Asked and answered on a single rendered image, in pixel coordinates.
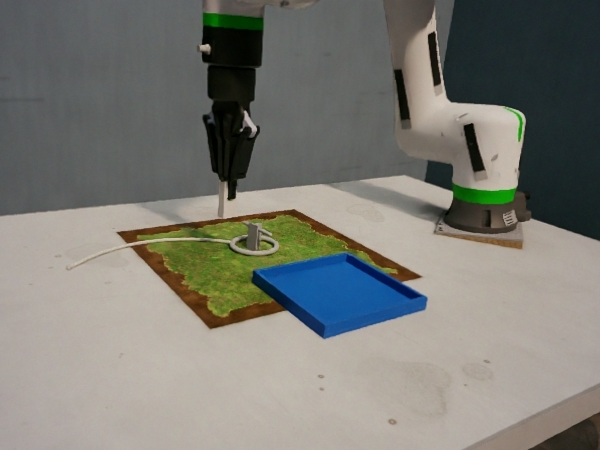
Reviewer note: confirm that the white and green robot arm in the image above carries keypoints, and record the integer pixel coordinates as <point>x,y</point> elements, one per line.
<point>483,143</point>

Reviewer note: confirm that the grey cable loop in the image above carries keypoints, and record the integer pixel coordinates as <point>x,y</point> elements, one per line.
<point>254,253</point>

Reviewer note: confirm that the blue tray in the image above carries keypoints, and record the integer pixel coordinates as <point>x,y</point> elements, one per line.
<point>338,286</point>

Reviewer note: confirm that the green grass mat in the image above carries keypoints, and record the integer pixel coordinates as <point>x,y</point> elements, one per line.
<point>215,282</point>

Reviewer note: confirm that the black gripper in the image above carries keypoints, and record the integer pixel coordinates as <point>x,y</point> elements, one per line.
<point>230,136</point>

